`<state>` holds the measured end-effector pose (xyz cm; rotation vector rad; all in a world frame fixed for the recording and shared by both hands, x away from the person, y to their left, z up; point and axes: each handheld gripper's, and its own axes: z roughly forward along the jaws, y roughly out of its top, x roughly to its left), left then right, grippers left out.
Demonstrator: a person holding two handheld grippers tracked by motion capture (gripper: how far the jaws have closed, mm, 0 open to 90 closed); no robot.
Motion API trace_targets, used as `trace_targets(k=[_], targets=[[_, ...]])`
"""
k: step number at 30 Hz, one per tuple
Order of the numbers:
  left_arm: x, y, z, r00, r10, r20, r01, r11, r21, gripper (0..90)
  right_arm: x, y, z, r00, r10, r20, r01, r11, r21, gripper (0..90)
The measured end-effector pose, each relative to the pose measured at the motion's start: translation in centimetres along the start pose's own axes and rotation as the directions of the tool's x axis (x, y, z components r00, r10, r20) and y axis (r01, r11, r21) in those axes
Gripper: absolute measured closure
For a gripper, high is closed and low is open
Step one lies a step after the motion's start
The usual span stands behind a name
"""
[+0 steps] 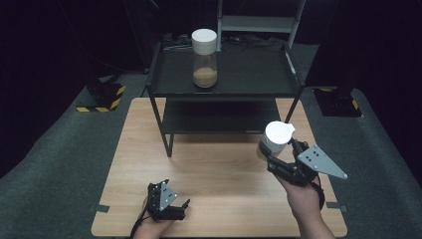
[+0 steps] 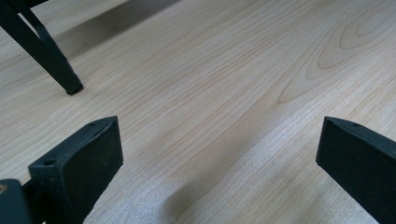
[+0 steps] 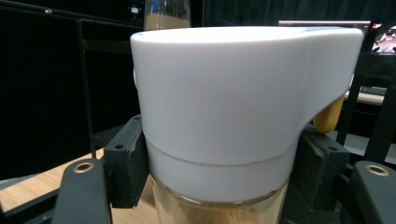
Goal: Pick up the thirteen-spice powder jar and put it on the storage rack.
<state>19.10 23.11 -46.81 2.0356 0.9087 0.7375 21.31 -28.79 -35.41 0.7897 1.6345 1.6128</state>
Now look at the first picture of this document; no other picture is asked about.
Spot person's left hand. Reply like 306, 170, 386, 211
140, 198, 176, 232

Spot person's right hand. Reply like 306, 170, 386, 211
275, 173, 324, 219

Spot black base with hazard stripes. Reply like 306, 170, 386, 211
313, 87, 363, 118
75, 74, 127, 114

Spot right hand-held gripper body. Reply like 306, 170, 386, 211
267, 144, 348, 187

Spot grey floor tape piece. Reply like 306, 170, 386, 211
325, 201, 349, 213
89, 203, 110, 214

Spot black two-tier shelf rack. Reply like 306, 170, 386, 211
145, 41, 307, 158

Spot glass jar with white lid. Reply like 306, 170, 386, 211
191, 28, 219, 89

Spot black cable bundle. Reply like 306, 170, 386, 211
222, 34, 287, 48

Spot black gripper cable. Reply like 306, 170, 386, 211
311, 181, 326, 211
129, 195, 150, 239

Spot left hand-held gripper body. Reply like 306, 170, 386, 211
145, 181, 187, 222

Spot white cup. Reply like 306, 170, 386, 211
256, 120, 297, 162

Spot grey metal stand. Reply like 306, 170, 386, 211
217, 0, 307, 51

